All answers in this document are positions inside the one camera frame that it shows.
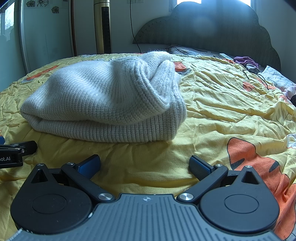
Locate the white printed pillow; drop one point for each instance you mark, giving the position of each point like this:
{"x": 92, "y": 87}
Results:
{"x": 279, "y": 76}

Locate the purple cloth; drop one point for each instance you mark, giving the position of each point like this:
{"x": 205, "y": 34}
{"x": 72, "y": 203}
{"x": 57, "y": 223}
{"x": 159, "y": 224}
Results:
{"x": 245, "y": 60}

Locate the grey patterned pillow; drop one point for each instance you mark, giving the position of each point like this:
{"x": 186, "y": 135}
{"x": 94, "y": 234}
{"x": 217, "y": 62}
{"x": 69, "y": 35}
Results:
{"x": 196, "y": 51}

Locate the pink cloth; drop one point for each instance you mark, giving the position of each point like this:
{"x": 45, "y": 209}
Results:
{"x": 289, "y": 92}

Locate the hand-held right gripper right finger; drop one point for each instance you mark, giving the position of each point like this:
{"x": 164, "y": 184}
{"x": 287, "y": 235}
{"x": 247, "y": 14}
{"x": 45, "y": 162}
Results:
{"x": 198, "y": 169}

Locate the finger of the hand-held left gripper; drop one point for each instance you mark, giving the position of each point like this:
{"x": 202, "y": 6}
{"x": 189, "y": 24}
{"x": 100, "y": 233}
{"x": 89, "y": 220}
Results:
{"x": 1, "y": 140}
{"x": 25, "y": 147}

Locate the grey padded headboard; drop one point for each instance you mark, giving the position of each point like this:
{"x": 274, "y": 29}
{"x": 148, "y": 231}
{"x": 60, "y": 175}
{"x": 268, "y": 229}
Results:
{"x": 208, "y": 27}

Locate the white knit sweater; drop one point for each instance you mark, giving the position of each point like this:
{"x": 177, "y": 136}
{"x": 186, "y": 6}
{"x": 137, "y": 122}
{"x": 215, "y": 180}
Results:
{"x": 104, "y": 99}

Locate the bright window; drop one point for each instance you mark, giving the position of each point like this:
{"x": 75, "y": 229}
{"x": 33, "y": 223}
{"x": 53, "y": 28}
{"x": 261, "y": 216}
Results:
{"x": 212, "y": 1}

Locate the small grey cloth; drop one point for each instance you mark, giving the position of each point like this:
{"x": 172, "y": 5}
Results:
{"x": 251, "y": 67}

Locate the yellow printed blanket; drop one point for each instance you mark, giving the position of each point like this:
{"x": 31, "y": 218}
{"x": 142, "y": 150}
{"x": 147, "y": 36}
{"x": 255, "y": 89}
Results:
{"x": 231, "y": 115}

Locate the wardrobe door with flower stickers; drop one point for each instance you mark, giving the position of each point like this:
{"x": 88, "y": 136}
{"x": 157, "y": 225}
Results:
{"x": 41, "y": 37}

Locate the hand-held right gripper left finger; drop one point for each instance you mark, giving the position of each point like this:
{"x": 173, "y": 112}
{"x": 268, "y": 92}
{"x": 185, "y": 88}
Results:
{"x": 89, "y": 168}

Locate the white remote control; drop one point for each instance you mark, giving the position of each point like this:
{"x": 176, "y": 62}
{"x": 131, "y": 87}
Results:
{"x": 224, "y": 55}

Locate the gold tower fan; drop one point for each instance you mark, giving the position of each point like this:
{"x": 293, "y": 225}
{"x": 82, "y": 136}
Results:
{"x": 103, "y": 25}

